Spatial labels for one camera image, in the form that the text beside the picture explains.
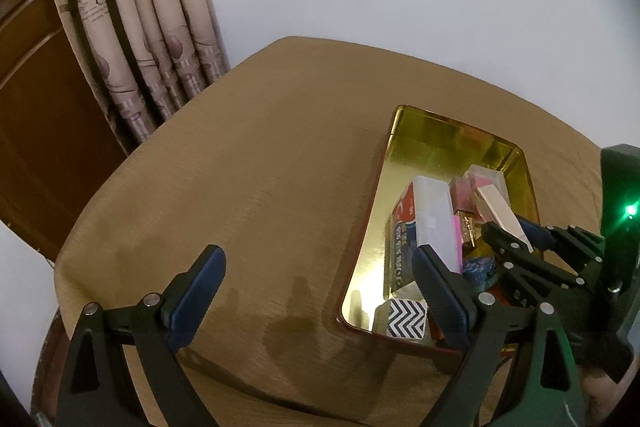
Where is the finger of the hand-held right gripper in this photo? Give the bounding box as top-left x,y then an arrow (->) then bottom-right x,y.
515,216 -> 604,265
482,222 -> 601,308

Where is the beige patterned curtain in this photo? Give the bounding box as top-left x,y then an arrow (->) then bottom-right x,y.
44,0 -> 232,145

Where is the small clear box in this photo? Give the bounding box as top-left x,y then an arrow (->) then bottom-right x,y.
450,163 -> 507,214

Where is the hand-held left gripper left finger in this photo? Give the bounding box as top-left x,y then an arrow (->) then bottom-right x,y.
55,245 -> 227,427

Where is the brown wooden door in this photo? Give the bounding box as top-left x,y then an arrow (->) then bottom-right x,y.
0,0 -> 128,255

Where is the white block with zigzag face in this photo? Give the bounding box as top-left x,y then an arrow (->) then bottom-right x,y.
372,298 -> 431,342

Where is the silver metal box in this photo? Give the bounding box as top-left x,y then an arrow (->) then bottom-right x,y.
472,186 -> 533,254

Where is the long clear plastic floss box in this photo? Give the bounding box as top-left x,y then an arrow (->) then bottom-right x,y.
411,175 -> 463,275

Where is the blue dotted block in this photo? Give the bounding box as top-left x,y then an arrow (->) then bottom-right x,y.
461,257 -> 501,290

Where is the red and gold tin box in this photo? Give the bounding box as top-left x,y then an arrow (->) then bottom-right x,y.
336,105 -> 542,358

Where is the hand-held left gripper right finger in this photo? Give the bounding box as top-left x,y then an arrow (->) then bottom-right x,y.
412,244 -> 588,427

